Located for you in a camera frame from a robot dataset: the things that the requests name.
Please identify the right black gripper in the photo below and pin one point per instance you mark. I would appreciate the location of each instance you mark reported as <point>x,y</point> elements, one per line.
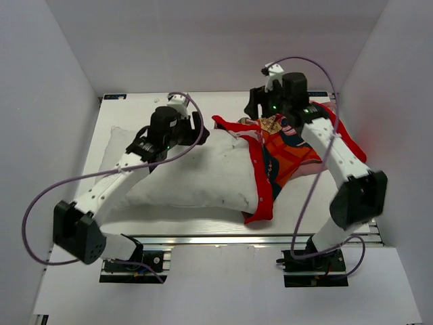
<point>259,96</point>

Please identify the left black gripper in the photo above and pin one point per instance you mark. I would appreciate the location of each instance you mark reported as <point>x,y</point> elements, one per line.
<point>193,136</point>

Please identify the white pillow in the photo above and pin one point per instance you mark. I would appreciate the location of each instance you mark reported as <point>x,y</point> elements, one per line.
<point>218,173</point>

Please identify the red cartoon print pillowcase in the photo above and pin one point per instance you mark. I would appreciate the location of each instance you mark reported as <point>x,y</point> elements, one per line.
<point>278,155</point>

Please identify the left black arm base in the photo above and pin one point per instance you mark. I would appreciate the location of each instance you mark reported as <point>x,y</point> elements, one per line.
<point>145,267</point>

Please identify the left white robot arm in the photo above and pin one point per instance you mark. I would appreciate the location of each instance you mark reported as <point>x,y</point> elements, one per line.
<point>76,225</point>

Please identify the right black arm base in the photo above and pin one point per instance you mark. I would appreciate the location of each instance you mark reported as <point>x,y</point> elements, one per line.
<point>324,271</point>

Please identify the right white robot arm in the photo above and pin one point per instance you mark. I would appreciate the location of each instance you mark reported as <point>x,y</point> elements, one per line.
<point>361,191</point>

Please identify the blue label sticker right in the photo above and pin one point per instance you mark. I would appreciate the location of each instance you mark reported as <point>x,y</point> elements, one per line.
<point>318,94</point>

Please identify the blue label sticker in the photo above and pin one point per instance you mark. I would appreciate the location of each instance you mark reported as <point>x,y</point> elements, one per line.
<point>118,96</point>
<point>318,94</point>

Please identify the blue label sticker left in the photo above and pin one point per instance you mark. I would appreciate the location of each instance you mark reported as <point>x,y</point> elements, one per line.
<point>118,96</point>

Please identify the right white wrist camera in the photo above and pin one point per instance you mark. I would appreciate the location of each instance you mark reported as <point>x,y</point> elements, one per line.
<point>273,73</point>

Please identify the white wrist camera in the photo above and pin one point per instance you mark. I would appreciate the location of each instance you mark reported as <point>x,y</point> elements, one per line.
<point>179,103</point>
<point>273,73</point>

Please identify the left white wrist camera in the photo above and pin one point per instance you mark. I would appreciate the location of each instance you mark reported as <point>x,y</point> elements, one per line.
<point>179,103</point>

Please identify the aluminium table frame rail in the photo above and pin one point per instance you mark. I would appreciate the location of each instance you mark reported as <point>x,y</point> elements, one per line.
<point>216,240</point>

